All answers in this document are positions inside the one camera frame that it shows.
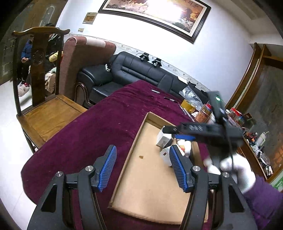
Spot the yellow tape roll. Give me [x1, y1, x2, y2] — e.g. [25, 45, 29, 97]
[181, 99, 196, 114]

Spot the white power adapter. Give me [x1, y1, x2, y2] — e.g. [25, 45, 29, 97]
[160, 147, 172, 167]

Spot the framed horse painting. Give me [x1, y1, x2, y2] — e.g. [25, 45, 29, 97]
[98, 0, 211, 43]

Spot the purple sleeve forearm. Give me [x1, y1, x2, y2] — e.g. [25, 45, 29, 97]
[244, 175, 283, 229]

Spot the wooden brick-pattern cabinet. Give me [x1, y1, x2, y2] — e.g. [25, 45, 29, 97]
[237, 137, 282, 183]

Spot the small white box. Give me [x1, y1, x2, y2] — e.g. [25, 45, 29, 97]
[156, 126, 173, 149]

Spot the red lid clear jar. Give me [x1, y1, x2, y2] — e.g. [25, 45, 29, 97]
[229, 107, 244, 126]

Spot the maroon velvet tablecloth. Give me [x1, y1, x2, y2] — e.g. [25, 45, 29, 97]
[21, 79, 213, 230]

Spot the wooden chair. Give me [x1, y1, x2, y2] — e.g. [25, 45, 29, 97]
[12, 27, 86, 153]

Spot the cardboard box tray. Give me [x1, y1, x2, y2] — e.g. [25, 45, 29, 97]
[109, 112, 190, 225]

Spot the right white gloved hand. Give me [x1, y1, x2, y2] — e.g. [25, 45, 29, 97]
[203, 153, 256, 194]

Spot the brown armchair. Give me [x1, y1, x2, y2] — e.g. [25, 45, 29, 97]
[59, 36, 116, 100]

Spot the orange label jar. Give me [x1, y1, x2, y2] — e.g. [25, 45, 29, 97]
[195, 103, 212, 123]

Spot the black leather sofa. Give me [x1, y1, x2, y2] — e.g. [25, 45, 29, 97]
[75, 51, 208, 109]

